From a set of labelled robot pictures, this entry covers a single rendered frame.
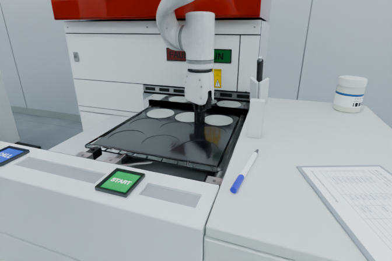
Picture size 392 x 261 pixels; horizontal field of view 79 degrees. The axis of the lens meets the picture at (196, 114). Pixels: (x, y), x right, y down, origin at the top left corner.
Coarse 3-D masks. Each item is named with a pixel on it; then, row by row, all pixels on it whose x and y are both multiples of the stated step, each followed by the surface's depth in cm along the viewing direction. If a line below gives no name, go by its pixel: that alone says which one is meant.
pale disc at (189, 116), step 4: (184, 112) 87; (188, 112) 87; (192, 112) 87; (176, 116) 84; (180, 116) 84; (184, 116) 83; (188, 116) 83; (192, 116) 83; (180, 120) 80; (184, 120) 80; (188, 120) 80; (192, 120) 80
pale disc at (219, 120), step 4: (208, 116) 84; (212, 116) 84; (216, 116) 84; (220, 116) 84; (224, 116) 84; (208, 120) 80; (212, 120) 80; (216, 120) 80; (220, 120) 80; (224, 120) 80; (228, 120) 80; (232, 120) 80; (212, 124) 77; (216, 124) 77; (220, 124) 77; (224, 124) 77; (228, 124) 77
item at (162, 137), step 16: (144, 112) 87; (176, 112) 87; (208, 112) 87; (128, 128) 73; (144, 128) 74; (160, 128) 74; (176, 128) 74; (192, 128) 73; (208, 128) 74; (224, 128) 73; (96, 144) 63; (112, 144) 63; (128, 144) 63; (144, 144) 63; (160, 144) 63; (176, 144) 63; (192, 144) 63; (208, 144) 63; (224, 144) 63; (192, 160) 56; (208, 160) 56
